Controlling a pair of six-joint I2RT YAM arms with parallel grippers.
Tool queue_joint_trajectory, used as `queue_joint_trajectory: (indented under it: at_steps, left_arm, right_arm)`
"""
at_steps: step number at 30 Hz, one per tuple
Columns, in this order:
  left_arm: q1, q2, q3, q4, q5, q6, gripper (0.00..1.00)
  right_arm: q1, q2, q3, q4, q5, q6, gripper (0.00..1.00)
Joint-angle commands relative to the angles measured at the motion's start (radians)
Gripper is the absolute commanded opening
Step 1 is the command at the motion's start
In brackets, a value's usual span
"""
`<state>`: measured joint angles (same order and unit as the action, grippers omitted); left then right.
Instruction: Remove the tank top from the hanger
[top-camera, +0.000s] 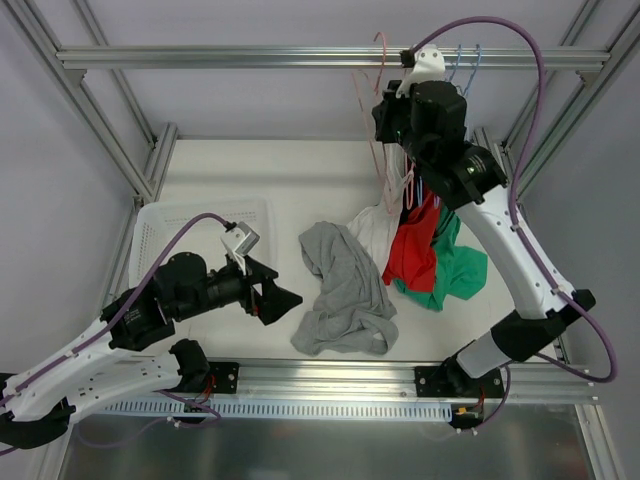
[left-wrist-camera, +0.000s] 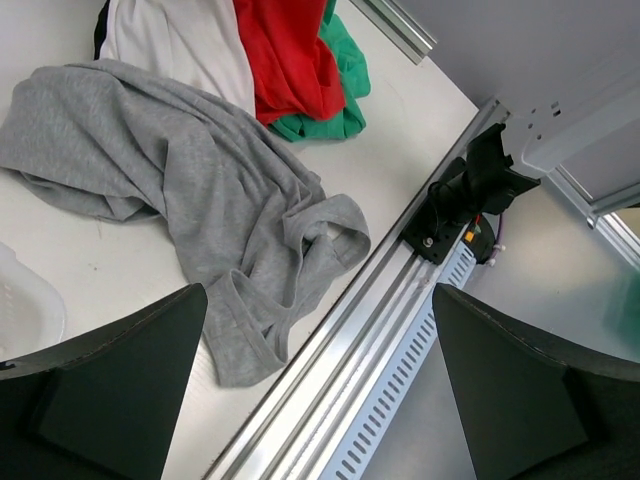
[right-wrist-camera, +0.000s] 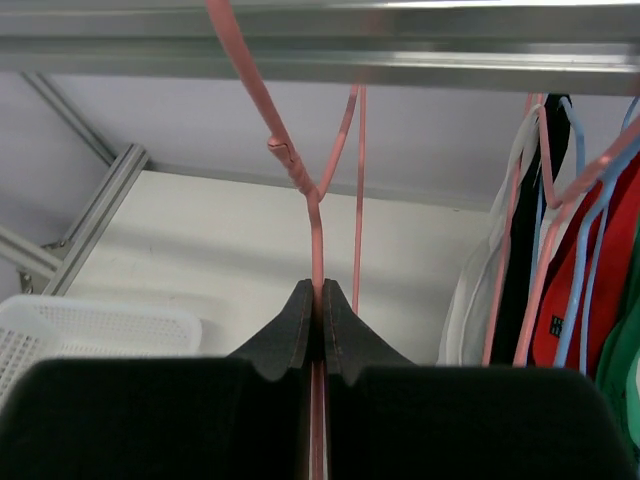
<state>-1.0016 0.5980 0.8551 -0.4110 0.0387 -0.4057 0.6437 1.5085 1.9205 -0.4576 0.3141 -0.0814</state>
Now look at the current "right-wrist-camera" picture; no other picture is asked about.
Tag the aluminium hanging rail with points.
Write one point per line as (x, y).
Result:
(581, 47)

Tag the white tank top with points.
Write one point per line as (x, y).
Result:
(464, 332)

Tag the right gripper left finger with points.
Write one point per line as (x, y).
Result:
(242, 416)

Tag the aluminium frame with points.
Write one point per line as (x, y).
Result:
(433, 164)

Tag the white plastic basket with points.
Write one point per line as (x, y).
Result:
(36, 328)

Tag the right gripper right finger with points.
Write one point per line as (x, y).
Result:
(389, 418)

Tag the green tank top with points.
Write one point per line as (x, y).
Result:
(619, 351)

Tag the black tank top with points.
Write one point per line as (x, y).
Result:
(530, 205)

